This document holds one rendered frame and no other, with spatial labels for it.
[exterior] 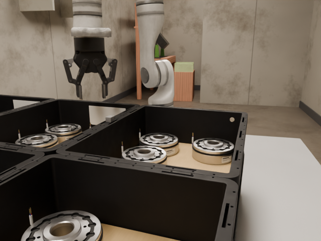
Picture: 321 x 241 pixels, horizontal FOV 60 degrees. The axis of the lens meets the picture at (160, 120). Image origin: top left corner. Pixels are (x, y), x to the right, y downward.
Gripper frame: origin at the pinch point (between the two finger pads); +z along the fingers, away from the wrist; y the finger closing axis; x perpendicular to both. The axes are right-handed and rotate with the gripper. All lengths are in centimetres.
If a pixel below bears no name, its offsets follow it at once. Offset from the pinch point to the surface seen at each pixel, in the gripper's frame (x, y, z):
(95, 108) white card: -10.3, -1.9, 6.6
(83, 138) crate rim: 23.7, 4.6, 4.4
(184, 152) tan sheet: 13.6, -21.2, 14.3
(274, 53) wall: -334, -356, 4
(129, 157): 18.4, -5.4, 11.5
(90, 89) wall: -388, -39, 62
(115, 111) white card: -6.1, -7.3, 6.9
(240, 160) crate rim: 42.3, -17.0, 4.0
